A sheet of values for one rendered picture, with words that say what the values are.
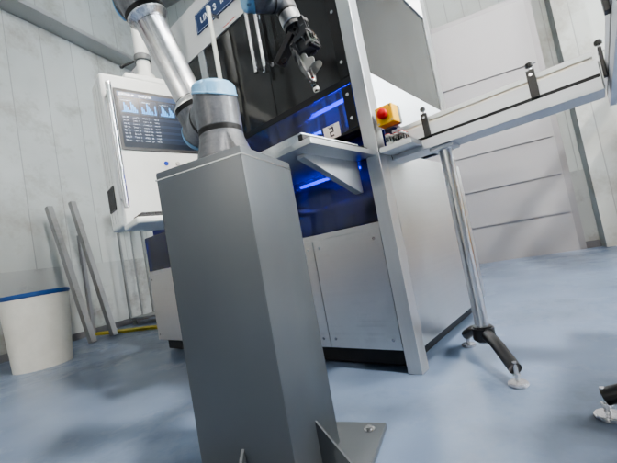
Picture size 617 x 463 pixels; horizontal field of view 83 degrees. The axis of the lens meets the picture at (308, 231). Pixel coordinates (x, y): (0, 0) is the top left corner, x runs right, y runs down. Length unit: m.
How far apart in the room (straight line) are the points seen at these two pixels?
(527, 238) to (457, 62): 2.37
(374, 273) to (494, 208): 3.60
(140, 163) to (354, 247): 1.12
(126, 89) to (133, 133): 0.22
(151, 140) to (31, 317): 2.08
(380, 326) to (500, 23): 4.59
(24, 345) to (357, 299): 2.82
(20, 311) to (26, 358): 0.37
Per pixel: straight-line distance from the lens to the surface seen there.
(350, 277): 1.53
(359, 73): 1.55
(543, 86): 1.41
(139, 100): 2.06
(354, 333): 1.58
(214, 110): 0.95
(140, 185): 1.90
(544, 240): 5.01
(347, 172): 1.39
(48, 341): 3.64
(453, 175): 1.47
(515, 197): 4.97
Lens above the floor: 0.53
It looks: 3 degrees up
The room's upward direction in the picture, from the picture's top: 10 degrees counter-clockwise
